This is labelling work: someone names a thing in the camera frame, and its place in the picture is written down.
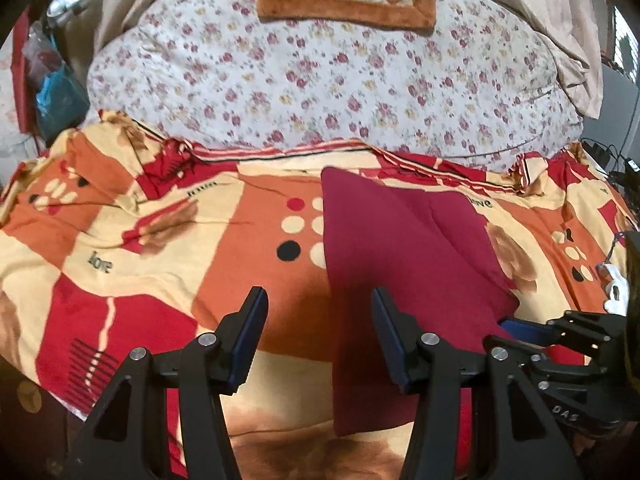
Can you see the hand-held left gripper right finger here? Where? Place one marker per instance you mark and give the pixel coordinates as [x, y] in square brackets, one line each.
[390, 345]

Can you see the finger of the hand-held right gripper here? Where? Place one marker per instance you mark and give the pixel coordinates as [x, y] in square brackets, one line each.
[565, 372]
[525, 332]

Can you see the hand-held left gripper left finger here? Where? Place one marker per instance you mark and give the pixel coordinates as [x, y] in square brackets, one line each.
[247, 345]

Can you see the dark red garment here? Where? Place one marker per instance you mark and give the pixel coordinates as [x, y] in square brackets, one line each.
[400, 260]

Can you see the orange red printed blanket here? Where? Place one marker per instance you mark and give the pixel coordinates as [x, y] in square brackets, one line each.
[150, 240]

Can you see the black charger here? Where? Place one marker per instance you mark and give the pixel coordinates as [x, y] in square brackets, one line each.
[631, 166]

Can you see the white floral quilt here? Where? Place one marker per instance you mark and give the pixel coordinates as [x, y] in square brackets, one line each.
[300, 85]

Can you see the blue plastic bag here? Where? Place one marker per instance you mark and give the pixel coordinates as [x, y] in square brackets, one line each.
[60, 105]

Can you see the beige cloth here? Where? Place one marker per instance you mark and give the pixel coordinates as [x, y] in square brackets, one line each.
[560, 25]

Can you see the red board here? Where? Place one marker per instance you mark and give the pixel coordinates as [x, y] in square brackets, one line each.
[24, 75]

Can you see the beige curtain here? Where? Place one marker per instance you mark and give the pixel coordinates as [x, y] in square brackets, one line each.
[125, 0]

